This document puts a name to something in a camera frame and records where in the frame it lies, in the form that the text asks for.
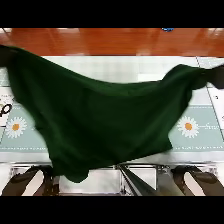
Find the dark green garment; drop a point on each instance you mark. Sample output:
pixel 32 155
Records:
pixel 100 123

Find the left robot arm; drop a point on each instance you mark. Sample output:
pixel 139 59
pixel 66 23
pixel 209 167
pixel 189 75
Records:
pixel 26 182

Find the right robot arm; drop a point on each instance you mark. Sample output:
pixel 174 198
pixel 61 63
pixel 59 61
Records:
pixel 200 181

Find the silver frame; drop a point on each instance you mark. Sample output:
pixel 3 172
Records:
pixel 140 180

